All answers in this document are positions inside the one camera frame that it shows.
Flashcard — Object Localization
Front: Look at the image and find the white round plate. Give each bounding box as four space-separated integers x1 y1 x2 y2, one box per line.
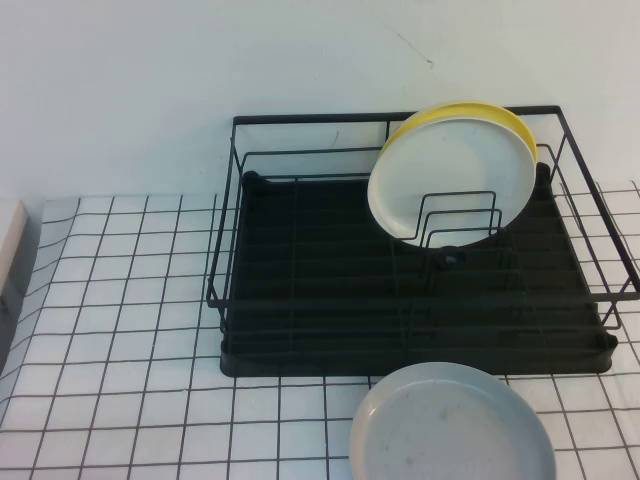
366 116 539 250

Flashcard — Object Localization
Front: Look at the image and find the grey round plate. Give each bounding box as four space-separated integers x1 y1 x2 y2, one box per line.
348 361 558 480

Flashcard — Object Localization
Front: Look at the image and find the yellow round plate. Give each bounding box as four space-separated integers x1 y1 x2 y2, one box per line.
378 100 540 166

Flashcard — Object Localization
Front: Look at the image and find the black wire dish rack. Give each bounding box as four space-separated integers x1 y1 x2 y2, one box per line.
205 104 640 334

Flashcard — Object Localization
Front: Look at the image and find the beige grey-sided block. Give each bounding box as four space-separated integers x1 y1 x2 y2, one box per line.
0 198 41 374

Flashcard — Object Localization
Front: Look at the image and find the black plastic drip tray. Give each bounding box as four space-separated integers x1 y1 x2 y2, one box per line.
218 169 619 379

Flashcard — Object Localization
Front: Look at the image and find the white black-checked tablecloth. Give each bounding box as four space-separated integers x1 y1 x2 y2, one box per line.
0 182 640 480

